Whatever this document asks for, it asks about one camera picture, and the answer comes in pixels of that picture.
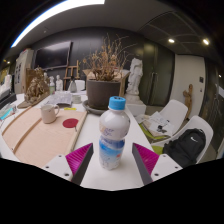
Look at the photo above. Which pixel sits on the round ceiling spotlight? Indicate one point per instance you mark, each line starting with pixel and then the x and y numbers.
pixel 171 40
pixel 206 41

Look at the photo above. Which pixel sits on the dark spray bottle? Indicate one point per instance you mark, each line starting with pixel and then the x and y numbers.
pixel 73 86

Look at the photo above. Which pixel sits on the light wooden drawing board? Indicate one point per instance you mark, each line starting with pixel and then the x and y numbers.
pixel 40 140

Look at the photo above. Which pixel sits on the flat round red coaster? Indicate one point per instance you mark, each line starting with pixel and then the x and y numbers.
pixel 70 123

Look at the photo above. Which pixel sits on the wooden easel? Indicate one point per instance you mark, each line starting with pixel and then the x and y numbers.
pixel 78 71

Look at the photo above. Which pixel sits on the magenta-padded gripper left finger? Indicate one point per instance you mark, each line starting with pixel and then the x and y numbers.
pixel 78 156

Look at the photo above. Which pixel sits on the black wall screen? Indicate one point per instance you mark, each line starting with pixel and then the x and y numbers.
pixel 53 55

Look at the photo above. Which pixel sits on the blue-capped plastic drink bottle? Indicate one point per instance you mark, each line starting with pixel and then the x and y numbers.
pixel 113 133

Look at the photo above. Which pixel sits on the printed newspaper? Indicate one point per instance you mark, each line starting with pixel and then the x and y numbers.
pixel 60 99

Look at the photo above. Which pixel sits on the black backpack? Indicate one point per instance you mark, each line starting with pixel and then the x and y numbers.
pixel 186 146

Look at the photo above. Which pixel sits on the papers on chair seat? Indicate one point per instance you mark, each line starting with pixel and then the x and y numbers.
pixel 158 121

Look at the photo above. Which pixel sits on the teal booklet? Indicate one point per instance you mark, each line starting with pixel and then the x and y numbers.
pixel 6 112

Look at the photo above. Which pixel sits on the ceiling light strip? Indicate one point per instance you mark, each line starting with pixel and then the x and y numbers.
pixel 46 15

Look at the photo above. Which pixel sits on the cardboard box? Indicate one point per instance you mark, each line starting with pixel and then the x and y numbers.
pixel 124 83

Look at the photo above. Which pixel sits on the small round glass jar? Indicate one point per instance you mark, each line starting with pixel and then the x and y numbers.
pixel 77 99

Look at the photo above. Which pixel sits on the small white bust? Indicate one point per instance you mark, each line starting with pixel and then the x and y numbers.
pixel 59 83

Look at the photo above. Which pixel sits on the grey plant saucer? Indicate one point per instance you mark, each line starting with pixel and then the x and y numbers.
pixel 91 110

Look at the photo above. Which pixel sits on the wooden figure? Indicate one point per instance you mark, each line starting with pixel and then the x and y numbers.
pixel 188 100

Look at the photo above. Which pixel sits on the white cabinet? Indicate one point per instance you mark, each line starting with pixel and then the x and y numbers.
pixel 24 68

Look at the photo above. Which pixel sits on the dried plant in grey pot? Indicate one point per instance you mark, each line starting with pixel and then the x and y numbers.
pixel 100 93

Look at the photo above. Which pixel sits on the white plastic chair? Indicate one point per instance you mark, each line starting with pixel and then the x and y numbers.
pixel 203 123
pixel 81 85
pixel 176 110

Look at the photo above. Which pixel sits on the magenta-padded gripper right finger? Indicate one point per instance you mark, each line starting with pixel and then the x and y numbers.
pixel 146 156

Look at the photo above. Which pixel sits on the white plaster statue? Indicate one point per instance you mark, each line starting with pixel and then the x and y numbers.
pixel 135 75

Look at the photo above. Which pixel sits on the small yellow marker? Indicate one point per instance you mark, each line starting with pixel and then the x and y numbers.
pixel 70 108

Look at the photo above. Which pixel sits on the cream ceramic mug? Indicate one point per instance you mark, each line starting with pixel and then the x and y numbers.
pixel 48 114

